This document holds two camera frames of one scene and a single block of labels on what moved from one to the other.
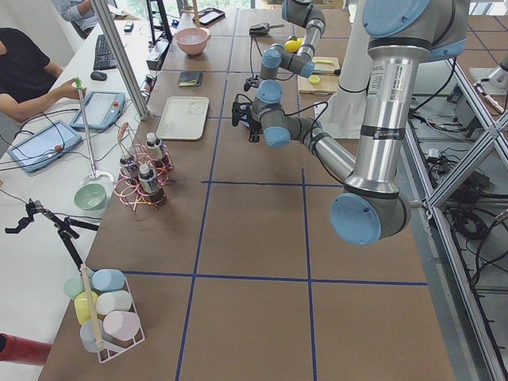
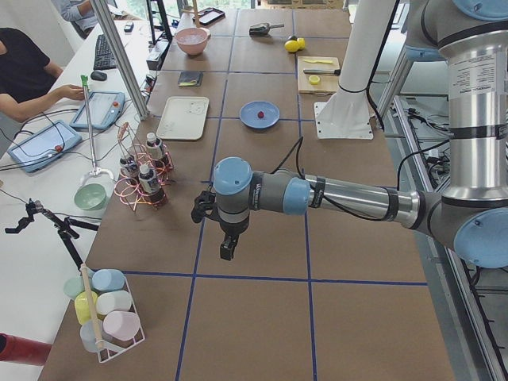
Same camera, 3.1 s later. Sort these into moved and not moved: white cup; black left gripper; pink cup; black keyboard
Moved: black left gripper
Not moved: pink cup; black keyboard; white cup
